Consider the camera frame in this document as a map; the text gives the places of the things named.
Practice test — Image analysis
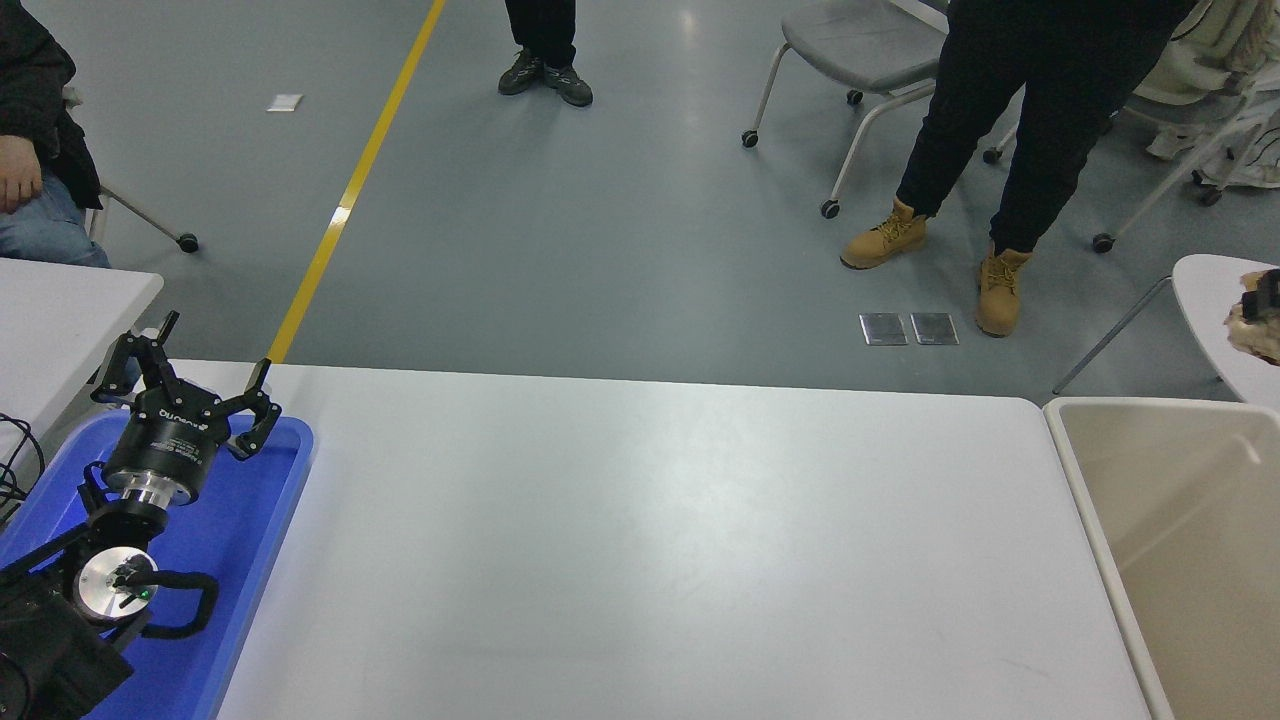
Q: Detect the white rectangular side table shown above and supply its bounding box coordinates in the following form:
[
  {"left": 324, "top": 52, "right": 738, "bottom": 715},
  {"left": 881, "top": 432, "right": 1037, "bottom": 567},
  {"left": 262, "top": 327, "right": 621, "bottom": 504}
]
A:
[{"left": 0, "top": 258, "right": 164, "bottom": 471}]

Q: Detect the cream coat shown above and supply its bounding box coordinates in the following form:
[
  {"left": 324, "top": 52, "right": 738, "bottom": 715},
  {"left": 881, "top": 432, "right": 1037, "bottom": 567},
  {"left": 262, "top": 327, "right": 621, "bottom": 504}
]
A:
[{"left": 1135, "top": 0, "right": 1280, "bottom": 109}]

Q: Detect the blue plastic tray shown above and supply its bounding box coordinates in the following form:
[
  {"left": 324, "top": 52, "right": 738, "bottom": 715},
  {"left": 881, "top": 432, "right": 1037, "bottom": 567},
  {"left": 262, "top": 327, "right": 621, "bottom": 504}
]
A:
[{"left": 0, "top": 410, "right": 316, "bottom": 720}]

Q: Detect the person's hand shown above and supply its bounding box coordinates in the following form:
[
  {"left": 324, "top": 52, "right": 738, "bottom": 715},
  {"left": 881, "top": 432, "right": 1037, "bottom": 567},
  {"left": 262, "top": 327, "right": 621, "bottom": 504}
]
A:
[{"left": 0, "top": 135, "right": 45, "bottom": 214}]

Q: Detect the person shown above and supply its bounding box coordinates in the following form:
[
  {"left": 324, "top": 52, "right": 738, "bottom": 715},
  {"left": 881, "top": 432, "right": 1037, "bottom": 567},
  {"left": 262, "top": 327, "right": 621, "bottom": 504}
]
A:
[
  {"left": 0, "top": 0, "right": 111, "bottom": 269},
  {"left": 840, "top": 0, "right": 1196, "bottom": 338},
  {"left": 498, "top": 0, "right": 594, "bottom": 108}
]

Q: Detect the grey seat wheeled chair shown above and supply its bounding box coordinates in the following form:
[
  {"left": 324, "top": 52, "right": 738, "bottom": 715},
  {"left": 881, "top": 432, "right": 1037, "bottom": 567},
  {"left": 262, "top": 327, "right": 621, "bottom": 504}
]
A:
[{"left": 741, "top": 0, "right": 951, "bottom": 219}]

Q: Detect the large pale bin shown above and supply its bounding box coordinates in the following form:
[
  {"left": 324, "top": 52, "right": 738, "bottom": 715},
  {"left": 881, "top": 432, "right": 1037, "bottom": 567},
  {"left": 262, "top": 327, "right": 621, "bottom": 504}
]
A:
[{"left": 1043, "top": 397, "right": 1280, "bottom": 720}]

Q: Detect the black cable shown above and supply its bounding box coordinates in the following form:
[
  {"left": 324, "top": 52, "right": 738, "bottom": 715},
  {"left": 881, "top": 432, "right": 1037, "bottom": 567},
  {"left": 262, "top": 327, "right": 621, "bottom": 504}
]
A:
[{"left": 0, "top": 413, "right": 46, "bottom": 526}]

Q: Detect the white frame wheeled chair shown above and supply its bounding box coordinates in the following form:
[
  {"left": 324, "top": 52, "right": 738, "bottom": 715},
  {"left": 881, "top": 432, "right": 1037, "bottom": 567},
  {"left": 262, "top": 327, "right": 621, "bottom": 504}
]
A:
[{"left": 983, "top": 70, "right": 1280, "bottom": 253}]

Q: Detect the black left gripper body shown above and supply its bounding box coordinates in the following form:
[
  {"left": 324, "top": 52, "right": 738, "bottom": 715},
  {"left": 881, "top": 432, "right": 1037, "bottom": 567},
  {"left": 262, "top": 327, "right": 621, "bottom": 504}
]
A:
[{"left": 103, "top": 385, "right": 233, "bottom": 489}]

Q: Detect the white round side table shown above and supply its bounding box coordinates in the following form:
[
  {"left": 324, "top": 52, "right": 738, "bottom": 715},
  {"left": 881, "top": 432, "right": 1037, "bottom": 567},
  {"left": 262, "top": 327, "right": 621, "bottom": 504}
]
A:
[{"left": 1052, "top": 253, "right": 1280, "bottom": 411}]

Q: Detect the grey chair with casters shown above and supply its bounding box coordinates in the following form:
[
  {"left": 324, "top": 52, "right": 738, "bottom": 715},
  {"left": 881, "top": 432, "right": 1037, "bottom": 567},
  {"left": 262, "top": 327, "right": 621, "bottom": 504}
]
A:
[{"left": 60, "top": 85, "right": 199, "bottom": 266}]

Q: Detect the tan paper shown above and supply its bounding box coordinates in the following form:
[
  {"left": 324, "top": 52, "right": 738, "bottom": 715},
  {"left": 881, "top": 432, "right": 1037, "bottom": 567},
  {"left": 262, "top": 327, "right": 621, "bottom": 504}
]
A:
[{"left": 1225, "top": 270, "right": 1280, "bottom": 366}]

